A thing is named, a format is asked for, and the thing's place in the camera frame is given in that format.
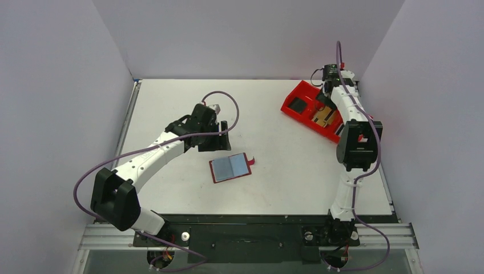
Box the red leather card holder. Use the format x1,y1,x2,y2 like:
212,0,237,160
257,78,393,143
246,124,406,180
209,152,255,184

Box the red three-compartment bin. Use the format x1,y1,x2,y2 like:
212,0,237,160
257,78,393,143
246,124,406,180
280,80,344,144

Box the aluminium front rail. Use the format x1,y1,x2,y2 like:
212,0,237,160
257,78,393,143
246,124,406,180
78,223,419,251

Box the black cards in bin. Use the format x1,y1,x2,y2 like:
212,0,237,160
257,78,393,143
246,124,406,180
288,97,307,114

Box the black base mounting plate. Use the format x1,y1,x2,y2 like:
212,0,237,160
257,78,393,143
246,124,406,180
134,214,397,265

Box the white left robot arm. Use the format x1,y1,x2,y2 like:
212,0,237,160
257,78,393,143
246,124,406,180
90,103,231,235

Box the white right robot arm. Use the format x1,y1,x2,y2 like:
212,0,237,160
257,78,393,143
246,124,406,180
317,64,383,222

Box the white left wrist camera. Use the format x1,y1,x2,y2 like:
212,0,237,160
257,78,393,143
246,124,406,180
208,104,221,115

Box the gold cards in bin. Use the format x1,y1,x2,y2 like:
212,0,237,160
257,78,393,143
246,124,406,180
312,107,336,128

